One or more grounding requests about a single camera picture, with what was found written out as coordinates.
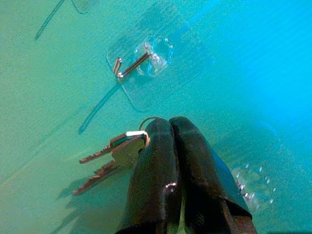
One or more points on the keys with white fob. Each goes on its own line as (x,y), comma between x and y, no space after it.
(126,148)

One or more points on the clear adhesive metal hook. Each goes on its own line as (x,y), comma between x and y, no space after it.
(83,7)
(134,65)
(253,185)

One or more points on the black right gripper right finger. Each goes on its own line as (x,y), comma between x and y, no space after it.
(202,190)

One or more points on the green wall board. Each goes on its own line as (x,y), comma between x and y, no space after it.
(48,85)

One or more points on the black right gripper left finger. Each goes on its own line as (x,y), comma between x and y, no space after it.
(156,170)

